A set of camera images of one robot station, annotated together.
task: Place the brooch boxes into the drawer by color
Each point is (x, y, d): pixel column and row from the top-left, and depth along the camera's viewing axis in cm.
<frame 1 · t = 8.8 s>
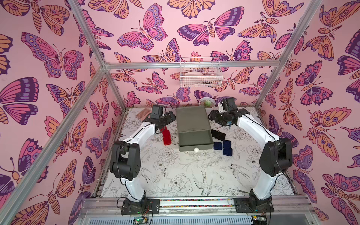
left hand: (174, 117, 94), fingers open
right hand: (206, 118, 89), fingers open
green drawer cabinet: (194, 129, 85), point 20 cm above the table
potted cactus white pot: (208, 102, 109), point 13 cm above the table
red brooch box middle: (164, 130, 108), on the table
red brooch box near: (167, 139, 102), on the table
black brooch box far: (214, 133, 107), on the table
black brooch box near: (221, 136, 102), point 2 cm above the table
blue brooch box left: (217, 146, 99), on the table
blue brooch box right: (227, 144, 99), on the table
blue brooch box near: (228, 152, 95), on the table

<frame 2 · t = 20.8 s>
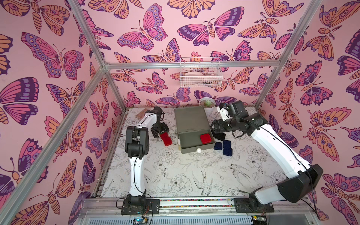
left hand: (166, 132, 103), fingers open
right hand: (213, 126, 76), fingers open
red brooch box far: (206, 138, 85), point 16 cm above the table
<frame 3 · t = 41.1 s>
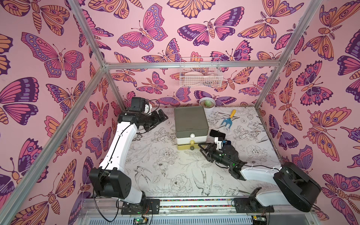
left hand: (164, 119, 79), fingers open
right hand: (196, 149, 79), fingers open
blue yellow garden fork: (228, 121, 113), on the table
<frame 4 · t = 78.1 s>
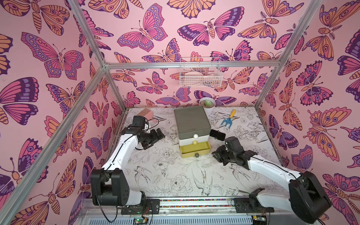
left hand: (160, 138, 85), fingers open
right hand: (208, 154, 84), fingers closed
black brooch box near: (217, 135, 106), on the table
